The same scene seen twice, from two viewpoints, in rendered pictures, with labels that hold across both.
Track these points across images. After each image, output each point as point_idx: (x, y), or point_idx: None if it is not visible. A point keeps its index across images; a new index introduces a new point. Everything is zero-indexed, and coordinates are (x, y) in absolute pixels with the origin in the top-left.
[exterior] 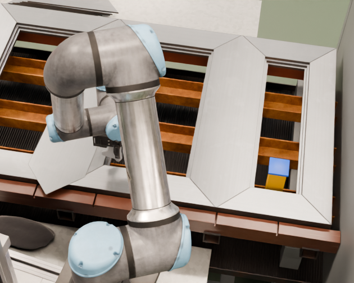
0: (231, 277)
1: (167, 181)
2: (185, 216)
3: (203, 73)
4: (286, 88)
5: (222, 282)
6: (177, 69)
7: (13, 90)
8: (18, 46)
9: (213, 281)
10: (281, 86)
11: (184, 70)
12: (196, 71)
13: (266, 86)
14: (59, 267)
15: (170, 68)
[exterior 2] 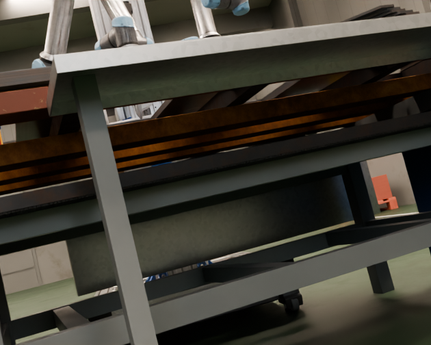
0: (57, 309)
1: (46, 38)
2: (37, 59)
3: (151, 167)
4: None
5: (66, 305)
6: (194, 159)
7: None
8: (421, 113)
9: (75, 302)
10: (1, 203)
11: (183, 160)
12: (163, 164)
13: (33, 202)
14: (126, 120)
15: (206, 156)
